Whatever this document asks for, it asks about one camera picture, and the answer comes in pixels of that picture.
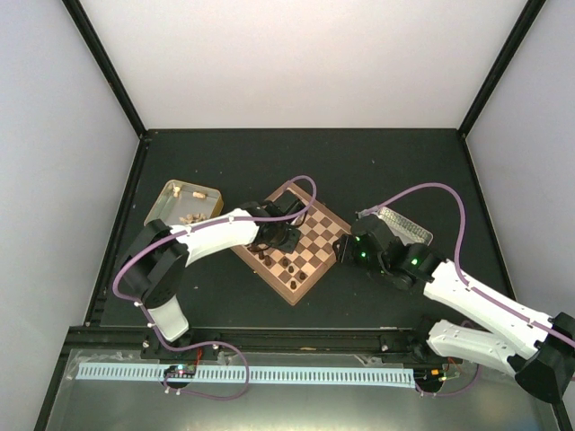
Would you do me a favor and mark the pink tin box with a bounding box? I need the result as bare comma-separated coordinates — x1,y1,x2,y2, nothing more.
376,207,433,246

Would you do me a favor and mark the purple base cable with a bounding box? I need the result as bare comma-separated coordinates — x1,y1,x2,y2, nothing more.
415,363,480,399
162,341,251,400

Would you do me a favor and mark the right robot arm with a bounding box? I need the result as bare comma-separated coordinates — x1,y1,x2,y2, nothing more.
332,215,574,404

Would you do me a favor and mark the yellow tin box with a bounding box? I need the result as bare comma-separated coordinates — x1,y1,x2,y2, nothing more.
144,180,224,225

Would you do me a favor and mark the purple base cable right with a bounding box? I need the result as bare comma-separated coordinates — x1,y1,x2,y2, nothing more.
415,363,480,399

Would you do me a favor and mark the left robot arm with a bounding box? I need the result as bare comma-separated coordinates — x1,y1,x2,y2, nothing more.
112,202,308,358

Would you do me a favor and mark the black frame rail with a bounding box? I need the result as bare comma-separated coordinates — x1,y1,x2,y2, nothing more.
62,327,446,365

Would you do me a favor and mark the wooden chess board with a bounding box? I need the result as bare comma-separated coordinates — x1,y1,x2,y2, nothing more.
233,183,349,305

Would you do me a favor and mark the light chess pieces pile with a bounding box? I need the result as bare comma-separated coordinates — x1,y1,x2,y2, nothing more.
172,186,210,224

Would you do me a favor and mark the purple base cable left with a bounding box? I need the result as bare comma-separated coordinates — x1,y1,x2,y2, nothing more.
162,341,251,400

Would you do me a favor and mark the light blue cable duct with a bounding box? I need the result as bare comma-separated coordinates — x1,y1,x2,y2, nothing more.
75,363,416,389

